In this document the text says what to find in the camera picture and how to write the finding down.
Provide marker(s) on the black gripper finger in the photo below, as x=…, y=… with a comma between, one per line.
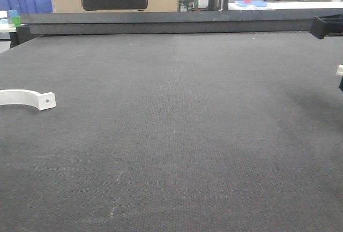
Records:
x=326, y=26

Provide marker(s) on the white PVC pipe clamp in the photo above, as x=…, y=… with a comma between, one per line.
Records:
x=339, y=71

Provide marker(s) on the white pipe clamp on table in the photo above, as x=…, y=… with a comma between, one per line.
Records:
x=40, y=101

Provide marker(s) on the blue tray with red cube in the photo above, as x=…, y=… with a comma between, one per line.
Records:
x=255, y=3

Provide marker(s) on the green and blue blocks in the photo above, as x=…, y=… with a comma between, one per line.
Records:
x=14, y=17

